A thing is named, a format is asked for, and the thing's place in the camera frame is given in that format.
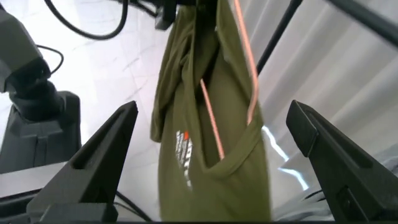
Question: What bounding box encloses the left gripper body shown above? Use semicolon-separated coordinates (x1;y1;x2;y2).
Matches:
154;0;180;31

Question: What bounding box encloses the black clothes rack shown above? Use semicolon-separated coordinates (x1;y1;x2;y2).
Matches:
256;0;398;75

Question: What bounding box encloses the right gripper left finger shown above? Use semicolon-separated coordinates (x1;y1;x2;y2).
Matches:
27;100;139;223

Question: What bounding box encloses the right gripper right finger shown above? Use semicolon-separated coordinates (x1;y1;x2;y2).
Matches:
285;99;398;222

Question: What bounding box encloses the pink clothes hanger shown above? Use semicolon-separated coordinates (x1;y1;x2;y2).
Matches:
198;0;260;161

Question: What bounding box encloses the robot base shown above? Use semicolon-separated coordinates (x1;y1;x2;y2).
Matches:
0;2;82;223

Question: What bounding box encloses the green long-sleeved shirt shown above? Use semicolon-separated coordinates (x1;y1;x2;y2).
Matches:
150;0;272;222

